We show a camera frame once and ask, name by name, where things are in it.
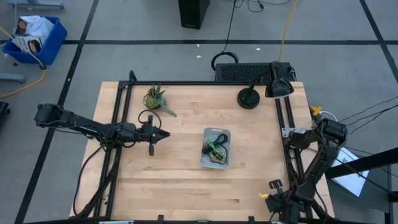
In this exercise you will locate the white plastic bin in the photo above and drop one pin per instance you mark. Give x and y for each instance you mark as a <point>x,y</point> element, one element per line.
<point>206,161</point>

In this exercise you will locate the white printed box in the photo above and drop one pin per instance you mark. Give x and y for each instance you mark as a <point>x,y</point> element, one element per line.
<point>29,45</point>
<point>29,25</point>

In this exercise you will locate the potted succulent plant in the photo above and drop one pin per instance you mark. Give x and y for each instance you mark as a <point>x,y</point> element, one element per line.
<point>152,101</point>

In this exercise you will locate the black mesh computer case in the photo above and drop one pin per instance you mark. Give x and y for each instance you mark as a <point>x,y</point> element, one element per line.
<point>236,72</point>

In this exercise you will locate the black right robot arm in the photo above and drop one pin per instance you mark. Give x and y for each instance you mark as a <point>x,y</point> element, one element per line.
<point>317,161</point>

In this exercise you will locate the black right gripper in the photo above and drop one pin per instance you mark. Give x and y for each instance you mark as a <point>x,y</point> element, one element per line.
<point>284,205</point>

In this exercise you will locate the blue plastic bin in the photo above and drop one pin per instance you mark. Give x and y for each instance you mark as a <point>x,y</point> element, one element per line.
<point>53,46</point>

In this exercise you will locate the green rubber band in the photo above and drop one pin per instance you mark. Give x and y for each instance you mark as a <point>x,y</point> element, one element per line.
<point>212,144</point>

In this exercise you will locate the grey desk foot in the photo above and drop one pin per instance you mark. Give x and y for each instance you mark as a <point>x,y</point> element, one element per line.
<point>12,77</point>
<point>37,4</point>

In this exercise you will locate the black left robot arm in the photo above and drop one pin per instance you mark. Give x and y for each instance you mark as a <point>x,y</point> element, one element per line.
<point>74,119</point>

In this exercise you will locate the orange rubber band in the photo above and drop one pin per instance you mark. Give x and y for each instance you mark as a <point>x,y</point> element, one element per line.
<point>218,155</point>

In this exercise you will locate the black beam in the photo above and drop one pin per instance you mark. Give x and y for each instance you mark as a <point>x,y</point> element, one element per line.
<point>367,161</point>

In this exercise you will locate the black computer tower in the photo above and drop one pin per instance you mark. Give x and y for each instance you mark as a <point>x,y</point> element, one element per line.
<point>193,14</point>

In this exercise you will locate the yellow rubber band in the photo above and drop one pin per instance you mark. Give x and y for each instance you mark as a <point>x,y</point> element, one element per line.
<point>263,195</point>

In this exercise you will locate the white printed sheet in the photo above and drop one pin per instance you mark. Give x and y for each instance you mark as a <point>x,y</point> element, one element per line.
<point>354,183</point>

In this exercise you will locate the silver corner bracket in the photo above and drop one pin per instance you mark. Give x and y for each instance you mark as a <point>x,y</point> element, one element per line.
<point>289,132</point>

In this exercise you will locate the yellow connector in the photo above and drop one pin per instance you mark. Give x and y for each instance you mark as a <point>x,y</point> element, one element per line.
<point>315,110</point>

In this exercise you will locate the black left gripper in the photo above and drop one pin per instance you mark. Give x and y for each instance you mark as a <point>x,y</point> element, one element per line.
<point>136,132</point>

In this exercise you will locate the black edge bracket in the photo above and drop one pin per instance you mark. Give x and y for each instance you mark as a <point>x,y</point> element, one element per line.
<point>251,219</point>
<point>160,219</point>

